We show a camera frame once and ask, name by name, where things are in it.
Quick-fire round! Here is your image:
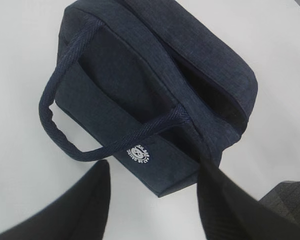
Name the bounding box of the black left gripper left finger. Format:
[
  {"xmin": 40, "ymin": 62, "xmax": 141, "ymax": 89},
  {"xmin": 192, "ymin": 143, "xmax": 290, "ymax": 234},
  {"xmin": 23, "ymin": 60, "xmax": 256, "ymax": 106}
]
[{"xmin": 0, "ymin": 160, "xmax": 111, "ymax": 240}]

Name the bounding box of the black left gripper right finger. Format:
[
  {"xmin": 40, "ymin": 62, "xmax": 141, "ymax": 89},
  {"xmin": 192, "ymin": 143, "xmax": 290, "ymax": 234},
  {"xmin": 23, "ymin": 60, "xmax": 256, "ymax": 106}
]
[{"xmin": 197, "ymin": 160, "xmax": 300, "ymax": 240}]

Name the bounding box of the navy blue lunch bag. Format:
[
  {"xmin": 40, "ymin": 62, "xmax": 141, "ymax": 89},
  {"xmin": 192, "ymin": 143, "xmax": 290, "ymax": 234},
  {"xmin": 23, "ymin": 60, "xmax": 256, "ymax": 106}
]
[{"xmin": 38, "ymin": 0, "xmax": 258, "ymax": 197}]

